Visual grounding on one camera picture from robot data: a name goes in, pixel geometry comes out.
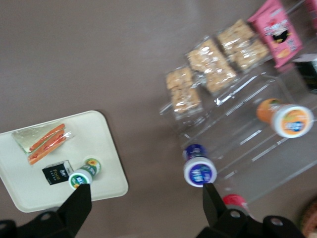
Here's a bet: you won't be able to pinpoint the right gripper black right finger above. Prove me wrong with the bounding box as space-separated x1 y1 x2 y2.
198 182 256 238

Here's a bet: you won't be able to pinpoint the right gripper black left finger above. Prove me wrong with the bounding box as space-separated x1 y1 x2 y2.
29 183 93 238

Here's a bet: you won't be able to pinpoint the green gum bottle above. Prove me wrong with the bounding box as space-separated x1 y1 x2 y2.
68 157 102 190

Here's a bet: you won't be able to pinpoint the red gum bottle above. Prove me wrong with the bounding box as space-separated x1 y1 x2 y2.
222 194 256 219

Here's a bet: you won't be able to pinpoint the blue gum bottle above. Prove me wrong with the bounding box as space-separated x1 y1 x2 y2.
182 144 218 188

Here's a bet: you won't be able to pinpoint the beige plastic serving tray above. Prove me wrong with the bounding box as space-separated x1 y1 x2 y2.
0 110 129 213

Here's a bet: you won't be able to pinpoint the orange gum bottle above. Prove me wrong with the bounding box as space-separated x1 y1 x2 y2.
256 98 314 139

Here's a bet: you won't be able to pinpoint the small black carton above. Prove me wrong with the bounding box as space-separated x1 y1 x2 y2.
293 53 317 91
41 160 74 186

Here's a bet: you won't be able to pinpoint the clear acrylic stepped display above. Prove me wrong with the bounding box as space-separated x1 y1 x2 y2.
158 0 317 206

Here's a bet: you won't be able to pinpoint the wrapped triangle sandwich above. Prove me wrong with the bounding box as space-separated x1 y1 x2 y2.
11 123 75 166

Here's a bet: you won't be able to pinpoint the clear bag rice crackers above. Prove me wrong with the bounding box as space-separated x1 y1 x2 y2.
216 19 270 72
185 37 240 96
165 66 204 121

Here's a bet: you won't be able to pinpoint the pink snack packet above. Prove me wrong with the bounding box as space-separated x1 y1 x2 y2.
247 0 304 69

